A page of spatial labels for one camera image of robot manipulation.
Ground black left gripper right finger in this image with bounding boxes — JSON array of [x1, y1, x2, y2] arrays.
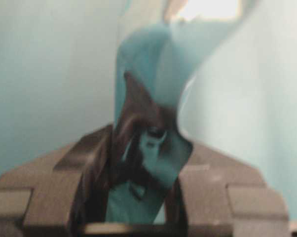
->
[[178, 142, 291, 237]]

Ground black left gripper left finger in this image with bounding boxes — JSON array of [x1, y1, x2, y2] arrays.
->
[[0, 125, 112, 237]]

